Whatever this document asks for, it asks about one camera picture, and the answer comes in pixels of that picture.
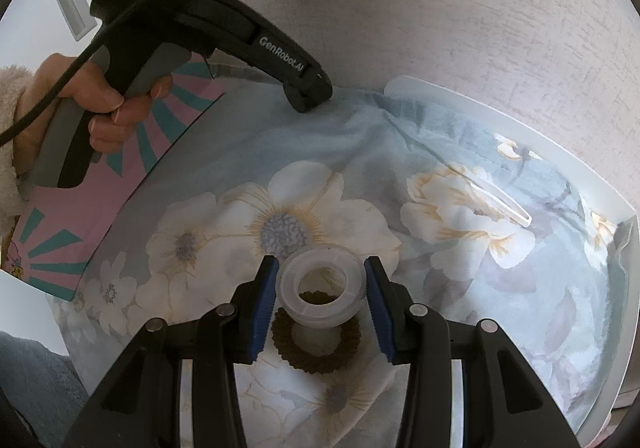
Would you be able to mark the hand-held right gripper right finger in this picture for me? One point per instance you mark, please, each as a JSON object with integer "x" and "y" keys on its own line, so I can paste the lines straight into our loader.
{"x": 380, "y": 313}

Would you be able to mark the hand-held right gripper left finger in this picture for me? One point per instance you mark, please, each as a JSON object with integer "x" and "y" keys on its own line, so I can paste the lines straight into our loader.
{"x": 265, "y": 308}

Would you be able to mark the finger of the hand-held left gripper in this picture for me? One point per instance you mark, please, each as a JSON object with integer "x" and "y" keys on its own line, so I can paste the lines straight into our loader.
{"x": 307, "y": 90}

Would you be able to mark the clear tape roll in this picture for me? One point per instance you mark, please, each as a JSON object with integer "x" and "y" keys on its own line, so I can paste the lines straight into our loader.
{"x": 290, "y": 288}

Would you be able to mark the person's left forearm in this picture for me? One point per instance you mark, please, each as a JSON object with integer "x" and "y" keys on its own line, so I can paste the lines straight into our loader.
{"x": 7, "y": 162}

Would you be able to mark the person's left hand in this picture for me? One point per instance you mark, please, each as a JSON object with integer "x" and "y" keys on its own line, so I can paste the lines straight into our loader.
{"x": 95, "y": 87}

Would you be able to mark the brown hair scrunchie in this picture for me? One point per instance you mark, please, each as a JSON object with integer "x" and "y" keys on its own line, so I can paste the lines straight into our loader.
{"x": 281, "y": 344}

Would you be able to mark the floral light blue cloth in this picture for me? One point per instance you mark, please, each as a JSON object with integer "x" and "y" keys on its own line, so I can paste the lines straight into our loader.
{"x": 350, "y": 152}

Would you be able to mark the white door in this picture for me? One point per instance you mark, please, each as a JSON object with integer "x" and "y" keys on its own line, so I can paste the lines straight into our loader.
{"x": 30, "y": 27}

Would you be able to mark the clear plastic stick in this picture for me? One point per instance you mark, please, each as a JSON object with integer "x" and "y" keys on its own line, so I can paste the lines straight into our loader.
{"x": 505, "y": 205}

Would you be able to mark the white tray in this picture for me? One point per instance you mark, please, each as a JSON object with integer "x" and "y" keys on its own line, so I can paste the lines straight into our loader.
{"x": 500, "y": 107}

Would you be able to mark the pink teal striped bag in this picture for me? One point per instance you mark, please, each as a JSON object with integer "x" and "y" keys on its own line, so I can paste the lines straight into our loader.
{"x": 65, "y": 213}

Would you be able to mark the grey fleece clothing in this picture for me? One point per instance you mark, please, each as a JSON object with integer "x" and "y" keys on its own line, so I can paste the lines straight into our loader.
{"x": 35, "y": 388}

